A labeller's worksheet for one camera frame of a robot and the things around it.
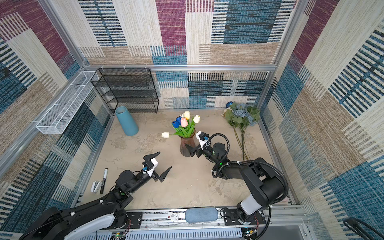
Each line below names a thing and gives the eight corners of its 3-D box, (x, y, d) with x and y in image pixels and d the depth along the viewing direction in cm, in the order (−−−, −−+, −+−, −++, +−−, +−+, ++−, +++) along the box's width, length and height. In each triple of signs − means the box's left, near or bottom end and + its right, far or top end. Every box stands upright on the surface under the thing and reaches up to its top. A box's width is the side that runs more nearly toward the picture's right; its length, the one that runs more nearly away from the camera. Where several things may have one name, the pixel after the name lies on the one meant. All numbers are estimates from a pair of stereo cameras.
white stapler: (91, 192, 84) (88, 191, 82) (95, 182, 88) (93, 180, 85) (98, 192, 84) (96, 191, 82) (102, 182, 88) (100, 180, 85)
